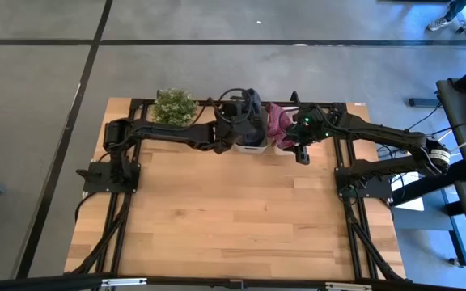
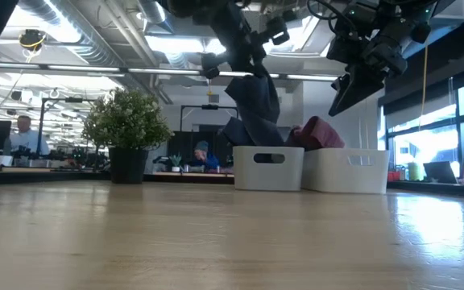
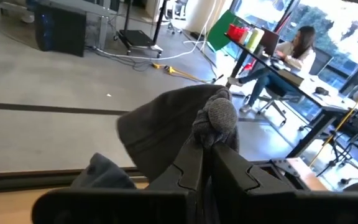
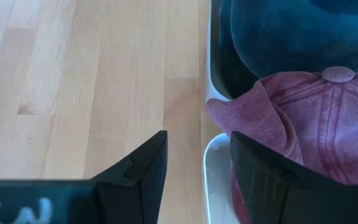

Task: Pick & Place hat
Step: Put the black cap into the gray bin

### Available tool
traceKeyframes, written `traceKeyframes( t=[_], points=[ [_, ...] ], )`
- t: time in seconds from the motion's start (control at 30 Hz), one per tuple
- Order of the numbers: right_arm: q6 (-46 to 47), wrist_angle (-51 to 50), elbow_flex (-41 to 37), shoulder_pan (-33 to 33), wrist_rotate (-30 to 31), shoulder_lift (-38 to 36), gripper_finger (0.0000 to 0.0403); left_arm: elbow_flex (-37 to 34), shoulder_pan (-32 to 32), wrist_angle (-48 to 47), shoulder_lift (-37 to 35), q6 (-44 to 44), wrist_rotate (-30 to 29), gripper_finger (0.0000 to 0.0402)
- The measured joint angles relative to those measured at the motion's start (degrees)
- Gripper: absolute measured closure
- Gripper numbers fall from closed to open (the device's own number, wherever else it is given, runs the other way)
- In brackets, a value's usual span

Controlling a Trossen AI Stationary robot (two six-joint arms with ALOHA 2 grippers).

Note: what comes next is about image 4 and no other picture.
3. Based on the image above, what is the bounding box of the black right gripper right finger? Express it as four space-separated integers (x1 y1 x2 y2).
229 131 358 224

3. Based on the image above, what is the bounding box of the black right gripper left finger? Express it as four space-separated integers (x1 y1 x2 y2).
92 130 168 224

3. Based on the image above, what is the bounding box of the faded red cap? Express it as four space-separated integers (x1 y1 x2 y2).
206 65 358 224

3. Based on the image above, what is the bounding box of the blue denim cap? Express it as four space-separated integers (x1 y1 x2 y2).
229 0 358 79

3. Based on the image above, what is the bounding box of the white plastic bin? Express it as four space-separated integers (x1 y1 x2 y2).
201 0 358 224

